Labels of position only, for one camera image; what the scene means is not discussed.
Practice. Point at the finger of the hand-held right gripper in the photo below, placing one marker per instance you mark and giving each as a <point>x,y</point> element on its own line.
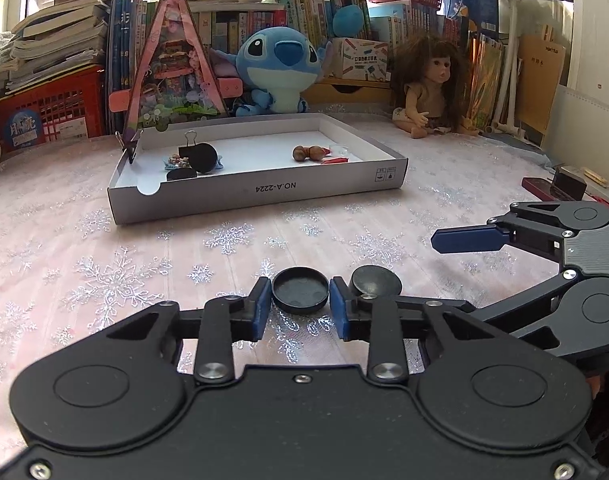
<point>472,239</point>
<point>534,310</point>

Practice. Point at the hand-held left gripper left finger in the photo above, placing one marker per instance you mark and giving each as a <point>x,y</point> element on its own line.
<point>262,310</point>

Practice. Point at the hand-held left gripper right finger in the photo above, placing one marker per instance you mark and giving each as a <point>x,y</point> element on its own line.
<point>338,310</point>

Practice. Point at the black round disc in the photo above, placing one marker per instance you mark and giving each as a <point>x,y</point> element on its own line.
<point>205,158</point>
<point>181,175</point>
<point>377,280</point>
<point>300,292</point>

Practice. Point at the white cardboard box tray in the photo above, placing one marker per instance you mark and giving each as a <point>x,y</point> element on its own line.
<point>284,192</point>

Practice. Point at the blue bear hair clip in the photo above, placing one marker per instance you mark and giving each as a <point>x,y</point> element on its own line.
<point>220,162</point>
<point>174,161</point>

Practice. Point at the clear plastic piece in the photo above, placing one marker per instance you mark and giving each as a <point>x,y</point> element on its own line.
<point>341,150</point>

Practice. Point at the black binder clip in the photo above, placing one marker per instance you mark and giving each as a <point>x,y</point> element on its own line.
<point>131,147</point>
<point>188,150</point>

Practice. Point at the small black box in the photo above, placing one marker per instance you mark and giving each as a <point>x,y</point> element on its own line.
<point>569,184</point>

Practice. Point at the dark red flat box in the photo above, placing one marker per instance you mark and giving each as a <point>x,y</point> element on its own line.
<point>539,187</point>

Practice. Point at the pink snowflake tablecloth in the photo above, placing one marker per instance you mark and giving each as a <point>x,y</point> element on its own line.
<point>184,260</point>

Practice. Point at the shiny gold wrapping paper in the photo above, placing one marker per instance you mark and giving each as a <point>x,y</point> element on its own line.
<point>484,80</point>

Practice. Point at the long-haired baby doll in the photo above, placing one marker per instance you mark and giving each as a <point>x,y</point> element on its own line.
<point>437,80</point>

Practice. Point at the brown cardboard sheet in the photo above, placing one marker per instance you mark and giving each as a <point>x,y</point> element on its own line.
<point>539,80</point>

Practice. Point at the white pipe rack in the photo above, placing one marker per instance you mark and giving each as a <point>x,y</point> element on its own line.
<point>509,60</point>

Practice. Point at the wooden drawer box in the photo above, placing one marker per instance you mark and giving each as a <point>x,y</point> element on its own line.
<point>349,92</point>

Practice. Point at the white printed carton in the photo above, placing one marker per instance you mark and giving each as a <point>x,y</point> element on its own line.
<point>359,57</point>

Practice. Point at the blue printed box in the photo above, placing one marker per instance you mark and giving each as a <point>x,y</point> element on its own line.
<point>477,0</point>

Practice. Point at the blue alien plush toy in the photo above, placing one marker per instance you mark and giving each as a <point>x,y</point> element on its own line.
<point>279,65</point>

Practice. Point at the blue plush ball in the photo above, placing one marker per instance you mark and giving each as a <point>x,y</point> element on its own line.
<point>352,20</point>

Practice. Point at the triangular pink toy house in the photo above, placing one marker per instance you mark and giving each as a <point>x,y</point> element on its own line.
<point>174,75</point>

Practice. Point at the pink rectangular box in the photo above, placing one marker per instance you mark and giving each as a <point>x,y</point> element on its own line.
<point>118,101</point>

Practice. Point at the row of shelf books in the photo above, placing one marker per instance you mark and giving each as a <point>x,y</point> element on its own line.
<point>304,5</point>

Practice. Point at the red plastic crate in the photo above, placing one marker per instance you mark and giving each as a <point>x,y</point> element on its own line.
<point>49,110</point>

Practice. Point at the tall blue books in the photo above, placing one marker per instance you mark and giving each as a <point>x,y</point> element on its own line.
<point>122,45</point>

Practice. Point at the stack of books and papers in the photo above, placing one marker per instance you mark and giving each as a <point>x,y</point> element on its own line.
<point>59,35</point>

